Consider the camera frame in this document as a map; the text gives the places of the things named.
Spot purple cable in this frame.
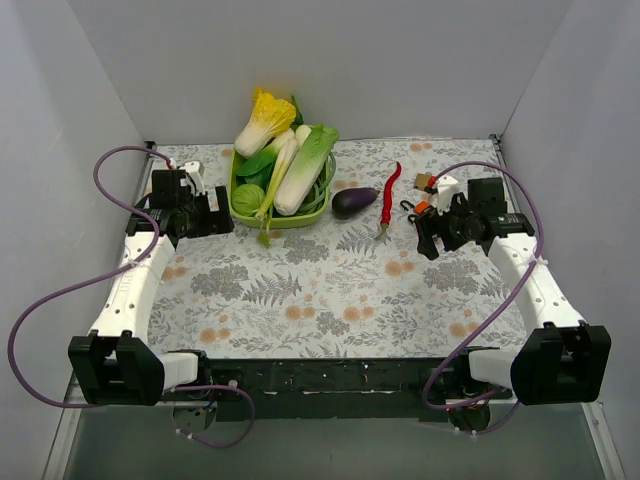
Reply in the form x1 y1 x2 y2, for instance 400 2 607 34
8 145 256 449
422 160 544 441

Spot long green white cabbage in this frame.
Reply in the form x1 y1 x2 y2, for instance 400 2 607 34
274 124 339 216

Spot green long beans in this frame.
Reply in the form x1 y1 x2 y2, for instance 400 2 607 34
295 152 337 216

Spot green bok choy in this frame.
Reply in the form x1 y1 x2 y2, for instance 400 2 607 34
236 145 279 177

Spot white green leek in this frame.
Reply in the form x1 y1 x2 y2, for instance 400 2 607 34
255 138 298 222

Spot purple eggplant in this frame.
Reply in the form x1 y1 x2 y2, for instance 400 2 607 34
332 187 380 220

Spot brass padlock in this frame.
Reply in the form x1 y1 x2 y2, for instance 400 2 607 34
413 173 435 192

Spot floral table mat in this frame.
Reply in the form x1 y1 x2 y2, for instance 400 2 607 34
115 138 536 360

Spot orange padlock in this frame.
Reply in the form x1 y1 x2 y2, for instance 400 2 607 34
400 200 430 223

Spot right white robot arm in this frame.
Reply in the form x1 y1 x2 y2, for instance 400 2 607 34
413 175 611 406

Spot round green cabbage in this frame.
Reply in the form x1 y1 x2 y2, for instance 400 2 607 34
231 184 265 217

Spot red chili pepper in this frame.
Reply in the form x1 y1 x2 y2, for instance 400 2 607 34
375 162 402 240

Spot yellow leaf napa cabbage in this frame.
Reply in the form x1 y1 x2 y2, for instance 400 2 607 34
234 88 297 159

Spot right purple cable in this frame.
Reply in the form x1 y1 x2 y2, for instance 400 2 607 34
422 160 544 441

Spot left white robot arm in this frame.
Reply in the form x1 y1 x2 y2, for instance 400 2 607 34
68 186 234 406

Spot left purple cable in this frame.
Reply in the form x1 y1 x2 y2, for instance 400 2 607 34
8 145 256 449

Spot green plastic basket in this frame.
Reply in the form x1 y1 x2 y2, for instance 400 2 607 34
228 147 337 231

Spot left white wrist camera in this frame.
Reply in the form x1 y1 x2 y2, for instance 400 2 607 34
181 161 206 196

